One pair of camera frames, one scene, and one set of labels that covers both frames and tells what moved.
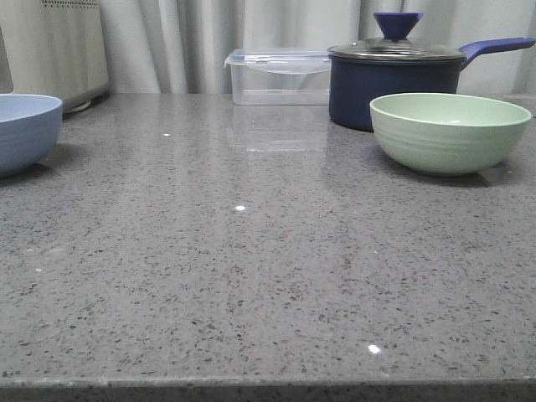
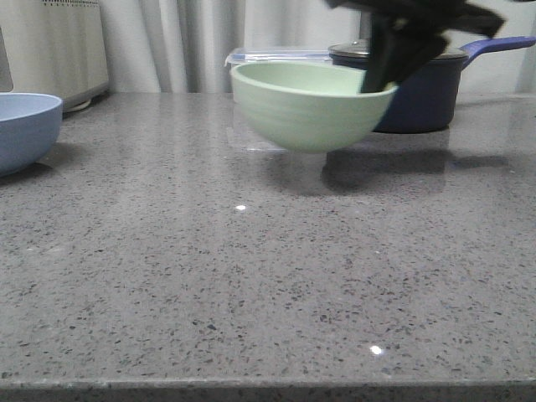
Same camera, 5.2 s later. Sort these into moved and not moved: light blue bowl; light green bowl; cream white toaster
Moved: light green bowl
Not moved: light blue bowl; cream white toaster
